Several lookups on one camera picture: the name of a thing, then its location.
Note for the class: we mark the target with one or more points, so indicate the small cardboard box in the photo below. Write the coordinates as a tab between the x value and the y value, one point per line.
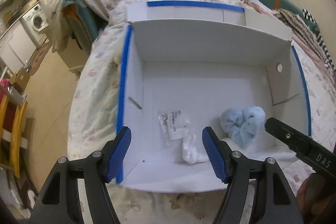
20	80

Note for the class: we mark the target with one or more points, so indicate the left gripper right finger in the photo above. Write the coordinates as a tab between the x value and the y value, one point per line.
273	202

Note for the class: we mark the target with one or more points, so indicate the white kitchen cabinet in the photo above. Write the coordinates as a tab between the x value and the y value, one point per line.
16	47

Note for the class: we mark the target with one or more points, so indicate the floral bed blanket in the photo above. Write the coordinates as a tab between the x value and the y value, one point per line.
93	122

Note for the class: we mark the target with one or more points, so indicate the green headboard cushion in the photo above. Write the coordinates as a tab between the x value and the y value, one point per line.
287	5

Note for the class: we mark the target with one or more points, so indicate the striped knitted blanket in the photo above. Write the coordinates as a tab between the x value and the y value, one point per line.
310	36

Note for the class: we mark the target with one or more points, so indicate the light blue fluffy cloth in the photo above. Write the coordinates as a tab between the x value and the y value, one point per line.
243	125

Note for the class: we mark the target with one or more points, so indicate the yellow wooden chair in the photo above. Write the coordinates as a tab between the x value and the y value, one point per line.
15	138

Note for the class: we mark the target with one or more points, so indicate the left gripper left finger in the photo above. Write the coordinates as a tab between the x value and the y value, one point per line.
59	201

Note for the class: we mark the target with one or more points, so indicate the white blue cardboard box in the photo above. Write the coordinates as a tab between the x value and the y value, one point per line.
201	59

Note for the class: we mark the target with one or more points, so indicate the washing machine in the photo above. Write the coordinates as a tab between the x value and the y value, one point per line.
35	21

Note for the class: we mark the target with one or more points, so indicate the clear plastic packet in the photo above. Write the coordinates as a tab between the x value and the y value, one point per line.
174	124

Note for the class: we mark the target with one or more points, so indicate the white sock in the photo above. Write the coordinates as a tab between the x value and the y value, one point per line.
190	153

